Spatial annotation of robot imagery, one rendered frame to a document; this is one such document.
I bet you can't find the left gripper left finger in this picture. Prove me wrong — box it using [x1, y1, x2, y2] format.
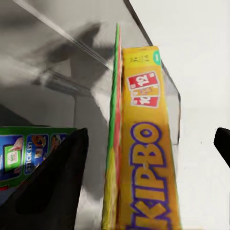
[0, 127, 89, 230]

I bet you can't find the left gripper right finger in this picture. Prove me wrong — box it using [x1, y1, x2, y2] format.
[214, 127, 230, 167]

